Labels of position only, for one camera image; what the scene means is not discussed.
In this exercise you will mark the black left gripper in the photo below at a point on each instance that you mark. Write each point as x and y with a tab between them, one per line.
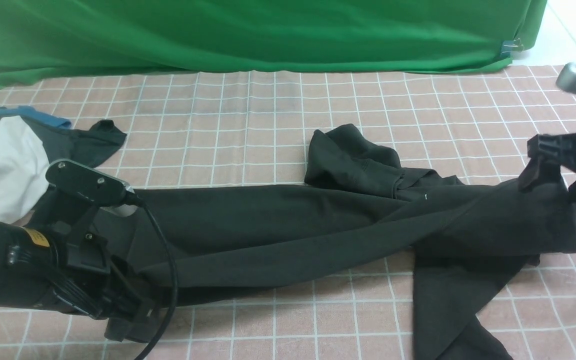
85	276

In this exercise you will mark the white shirt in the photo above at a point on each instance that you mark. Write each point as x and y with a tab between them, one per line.
23	166

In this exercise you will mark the dark gray long-sleeve shirt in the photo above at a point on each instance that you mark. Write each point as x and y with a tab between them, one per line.
358	204

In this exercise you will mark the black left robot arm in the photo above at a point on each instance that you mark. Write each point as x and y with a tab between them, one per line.
22	287

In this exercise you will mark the blue clip on backdrop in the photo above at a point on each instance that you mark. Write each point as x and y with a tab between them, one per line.
511	47

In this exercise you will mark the blue and gray garment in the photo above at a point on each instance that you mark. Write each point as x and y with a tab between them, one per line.
90	147

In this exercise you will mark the pink checkered tablecloth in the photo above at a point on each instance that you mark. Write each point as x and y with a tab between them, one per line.
207	129

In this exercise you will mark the green backdrop cloth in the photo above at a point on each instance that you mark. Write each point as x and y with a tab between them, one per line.
44	39

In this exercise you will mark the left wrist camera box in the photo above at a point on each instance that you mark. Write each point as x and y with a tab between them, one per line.
92	185

